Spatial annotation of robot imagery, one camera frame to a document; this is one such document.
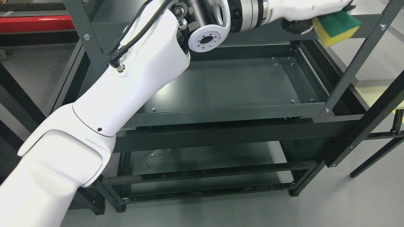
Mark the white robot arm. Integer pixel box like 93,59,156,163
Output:
1,0,190,227

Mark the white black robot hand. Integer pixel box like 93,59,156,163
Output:
261,0,356,25

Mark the red bar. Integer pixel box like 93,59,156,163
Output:
0,15,75,33

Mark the green yellow sponge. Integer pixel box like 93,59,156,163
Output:
311,10,362,47

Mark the dark metal shelf rack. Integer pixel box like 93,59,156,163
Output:
0,0,404,216

